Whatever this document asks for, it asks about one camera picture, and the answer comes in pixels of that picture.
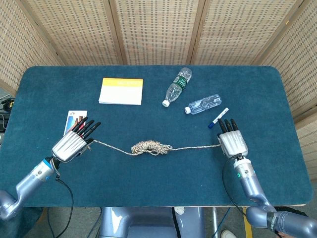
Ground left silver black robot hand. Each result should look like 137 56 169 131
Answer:
51 116 102 164

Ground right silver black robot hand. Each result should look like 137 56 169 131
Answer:
217 118 249 157

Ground beige speckled rope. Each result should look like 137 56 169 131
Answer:
91 139 222 156

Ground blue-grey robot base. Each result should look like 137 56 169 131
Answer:
99 207 206 238

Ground colourful picture postcard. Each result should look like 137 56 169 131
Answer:
63 110 88 136

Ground white marker with blue cap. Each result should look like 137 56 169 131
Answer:
208 107 229 129

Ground clear bottle with blue label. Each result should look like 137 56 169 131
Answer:
184 94 221 115

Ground yellow and white notebook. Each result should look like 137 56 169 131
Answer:
98 77 144 106

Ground black and yellow stand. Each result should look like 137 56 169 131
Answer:
0 98 14 112

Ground clear bottle with green label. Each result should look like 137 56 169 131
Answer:
162 67 193 108

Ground blue felt table mat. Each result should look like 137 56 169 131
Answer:
0 65 314 208

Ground white sneaker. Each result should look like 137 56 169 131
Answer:
221 229 239 238

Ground woven bamboo screen panel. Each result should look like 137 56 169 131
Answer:
0 0 62 90
260 0 317 174
190 0 308 66
22 0 124 66
108 0 206 66

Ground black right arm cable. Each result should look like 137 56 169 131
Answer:
221 157 248 216

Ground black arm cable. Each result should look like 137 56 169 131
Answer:
221 157 248 216
48 158 75 238

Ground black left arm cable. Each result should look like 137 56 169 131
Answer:
48 158 75 238

